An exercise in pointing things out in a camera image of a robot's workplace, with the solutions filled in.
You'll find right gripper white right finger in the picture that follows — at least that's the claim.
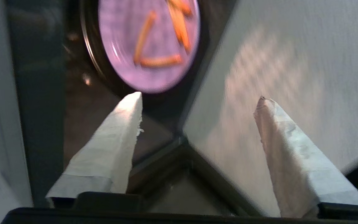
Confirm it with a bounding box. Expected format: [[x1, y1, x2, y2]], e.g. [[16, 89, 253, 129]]
[[254, 96, 358, 219]]

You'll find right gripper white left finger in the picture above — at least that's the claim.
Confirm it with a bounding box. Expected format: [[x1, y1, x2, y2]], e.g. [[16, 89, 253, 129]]
[[46, 91, 144, 208]]

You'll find purple plate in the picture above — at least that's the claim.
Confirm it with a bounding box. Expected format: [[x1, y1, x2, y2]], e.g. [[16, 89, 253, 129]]
[[98, 0, 202, 94]]

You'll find silver black microwave oven body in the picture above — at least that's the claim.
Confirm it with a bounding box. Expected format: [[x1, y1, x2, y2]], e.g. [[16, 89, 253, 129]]
[[0, 0, 240, 207]]

